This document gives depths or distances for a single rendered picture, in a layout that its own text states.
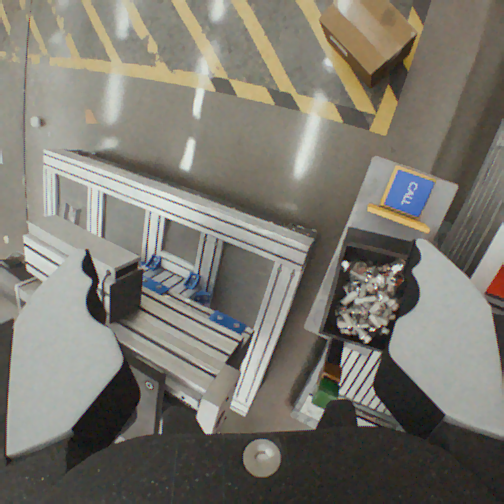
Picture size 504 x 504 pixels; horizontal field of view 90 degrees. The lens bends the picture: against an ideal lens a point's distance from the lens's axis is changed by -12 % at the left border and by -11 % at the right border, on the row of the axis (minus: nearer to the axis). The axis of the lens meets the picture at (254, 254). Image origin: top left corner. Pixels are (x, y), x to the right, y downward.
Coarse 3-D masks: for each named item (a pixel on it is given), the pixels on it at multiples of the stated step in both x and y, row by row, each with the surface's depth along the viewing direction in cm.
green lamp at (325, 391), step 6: (324, 378) 52; (318, 384) 51; (324, 384) 50; (330, 384) 51; (336, 384) 51; (318, 390) 49; (324, 390) 49; (330, 390) 49; (336, 390) 50; (312, 396) 51; (318, 396) 49; (324, 396) 49; (330, 396) 48; (336, 396) 48; (312, 402) 50; (318, 402) 49; (324, 402) 49; (324, 408) 49
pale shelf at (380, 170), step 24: (384, 168) 53; (408, 168) 51; (360, 192) 56; (432, 192) 51; (360, 216) 57; (408, 216) 54; (432, 216) 52; (408, 240) 55; (336, 264) 62; (312, 312) 68
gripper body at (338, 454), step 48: (192, 432) 5; (288, 432) 4; (336, 432) 4; (384, 432) 4; (96, 480) 4; (144, 480) 4; (192, 480) 4; (240, 480) 4; (288, 480) 4; (336, 480) 4; (384, 480) 4; (432, 480) 4; (480, 480) 4
